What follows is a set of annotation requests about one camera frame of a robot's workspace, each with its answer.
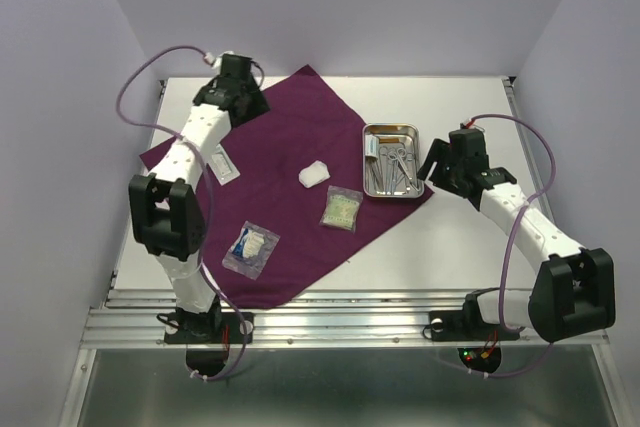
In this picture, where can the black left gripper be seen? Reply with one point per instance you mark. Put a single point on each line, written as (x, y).
(261, 105)

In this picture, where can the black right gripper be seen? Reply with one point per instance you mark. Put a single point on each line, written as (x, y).
(438, 151)

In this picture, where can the small steel scissors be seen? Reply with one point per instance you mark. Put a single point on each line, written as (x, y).
(404, 185)

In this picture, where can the steel instrument tray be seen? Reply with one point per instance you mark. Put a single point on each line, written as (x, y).
(408, 136)

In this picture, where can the steel hemostat forceps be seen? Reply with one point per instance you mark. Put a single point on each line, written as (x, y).
(383, 155)

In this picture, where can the small white label packet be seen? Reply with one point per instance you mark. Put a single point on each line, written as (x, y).
(371, 146)

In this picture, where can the white sterile pouch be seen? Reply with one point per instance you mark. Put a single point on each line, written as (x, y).
(223, 168)

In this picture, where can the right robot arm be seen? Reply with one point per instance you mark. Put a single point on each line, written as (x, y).
(574, 289)

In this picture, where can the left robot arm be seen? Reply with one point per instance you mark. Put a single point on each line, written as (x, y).
(166, 216)

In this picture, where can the green-white sealed packet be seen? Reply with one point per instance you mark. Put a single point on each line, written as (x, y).
(342, 208)

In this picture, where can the white folded gauze pad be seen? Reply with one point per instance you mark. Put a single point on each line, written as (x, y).
(314, 174)

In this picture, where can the purple cloth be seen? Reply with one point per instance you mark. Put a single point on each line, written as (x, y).
(307, 122)

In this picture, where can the blue-white gauze packet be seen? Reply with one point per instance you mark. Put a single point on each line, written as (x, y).
(250, 252)

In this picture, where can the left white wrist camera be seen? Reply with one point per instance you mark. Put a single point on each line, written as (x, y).
(213, 61)

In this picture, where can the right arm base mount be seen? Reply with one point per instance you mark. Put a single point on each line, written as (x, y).
(466, 324)

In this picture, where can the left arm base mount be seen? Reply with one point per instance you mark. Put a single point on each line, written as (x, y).
(215, 340)

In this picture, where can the aluminium front rail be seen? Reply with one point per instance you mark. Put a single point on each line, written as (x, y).
(315, 319)

